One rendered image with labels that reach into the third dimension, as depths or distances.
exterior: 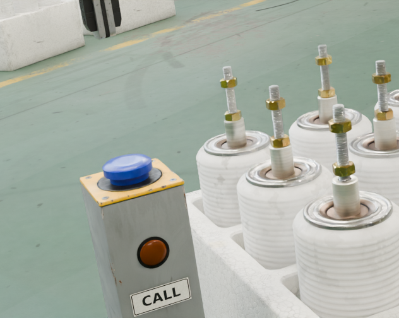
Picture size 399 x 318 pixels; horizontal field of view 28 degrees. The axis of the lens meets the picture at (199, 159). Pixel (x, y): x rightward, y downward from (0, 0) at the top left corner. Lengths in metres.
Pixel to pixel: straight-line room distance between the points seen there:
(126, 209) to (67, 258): 0.68
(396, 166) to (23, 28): 2.27
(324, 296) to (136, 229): 0.17
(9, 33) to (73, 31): 0.32
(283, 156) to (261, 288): 0.13
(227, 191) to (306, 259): 0.21
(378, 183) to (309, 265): 0.16
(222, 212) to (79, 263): 0.44
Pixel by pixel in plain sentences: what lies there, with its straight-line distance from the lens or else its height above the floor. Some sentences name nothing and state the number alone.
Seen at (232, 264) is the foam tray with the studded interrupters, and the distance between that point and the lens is 0.78.
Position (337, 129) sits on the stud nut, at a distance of 0.65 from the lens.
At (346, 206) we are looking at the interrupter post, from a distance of 0.68.
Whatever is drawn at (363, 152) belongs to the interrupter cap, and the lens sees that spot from 0.81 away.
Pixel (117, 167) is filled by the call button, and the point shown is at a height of 0.33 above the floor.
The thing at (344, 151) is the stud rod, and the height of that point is 0.31.
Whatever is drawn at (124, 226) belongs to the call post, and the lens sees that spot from 0.62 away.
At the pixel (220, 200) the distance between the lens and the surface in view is 0.87.
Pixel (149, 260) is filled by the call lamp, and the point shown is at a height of 0.26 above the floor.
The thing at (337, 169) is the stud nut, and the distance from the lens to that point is 0.67.
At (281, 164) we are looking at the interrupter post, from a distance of 0.77.
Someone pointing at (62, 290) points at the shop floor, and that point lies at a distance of 1.20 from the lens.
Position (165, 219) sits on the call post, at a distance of 0.63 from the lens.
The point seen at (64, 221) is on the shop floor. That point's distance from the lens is 1.44.
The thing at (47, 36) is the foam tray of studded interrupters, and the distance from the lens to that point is 3.02.
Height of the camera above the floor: 0.53
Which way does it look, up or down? 19 degrees down
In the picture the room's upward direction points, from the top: 9 degrees counter-clockwise
